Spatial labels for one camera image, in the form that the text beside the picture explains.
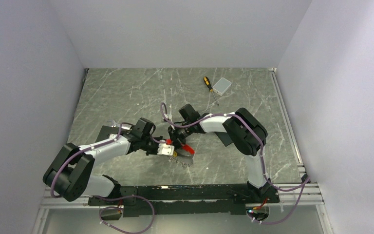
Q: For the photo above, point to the silver open-end wrench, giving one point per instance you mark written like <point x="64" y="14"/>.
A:
<point x="113" y="123"/>

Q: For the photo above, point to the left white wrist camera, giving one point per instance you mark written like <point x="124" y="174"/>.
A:
<point x="165" y="148"/>

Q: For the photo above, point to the black box with label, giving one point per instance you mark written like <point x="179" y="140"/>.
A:
<point x="105" y="133"/>

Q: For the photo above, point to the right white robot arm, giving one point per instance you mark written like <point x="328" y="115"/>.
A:
<point x="239" y="128"/>

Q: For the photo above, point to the yellow black screwdriver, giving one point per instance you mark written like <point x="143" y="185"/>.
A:
<point x="210" y="88"/>

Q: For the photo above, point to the aluminium frame rail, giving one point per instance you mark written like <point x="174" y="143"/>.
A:
<point x="49" y="202"/>

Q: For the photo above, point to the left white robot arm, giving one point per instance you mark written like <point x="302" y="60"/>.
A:
<point x="70" y="174"/>

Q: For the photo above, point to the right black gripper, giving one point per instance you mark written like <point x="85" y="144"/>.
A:
<point x="177" y="140"/>

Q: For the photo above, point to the black flat rectangular pad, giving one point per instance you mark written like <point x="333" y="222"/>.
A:
<point x="224" y="138"/>

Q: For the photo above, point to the white square box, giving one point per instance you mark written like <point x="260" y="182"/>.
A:
<point x="221" y="86"/>

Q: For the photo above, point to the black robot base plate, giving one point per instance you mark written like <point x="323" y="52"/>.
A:
<point x="187" y="199"/>

